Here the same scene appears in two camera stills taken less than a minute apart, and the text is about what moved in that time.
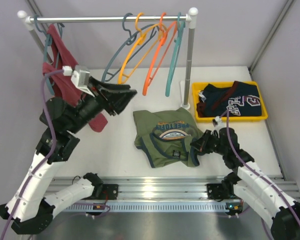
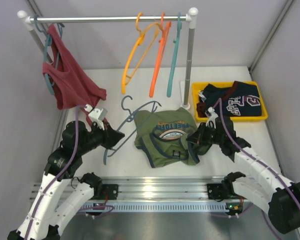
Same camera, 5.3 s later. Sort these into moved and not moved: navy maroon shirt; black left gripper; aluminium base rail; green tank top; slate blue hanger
Moved: black left gripper; slate blue hanger
Not moved: aluminium base rail; green tank top; navy maroon shirt
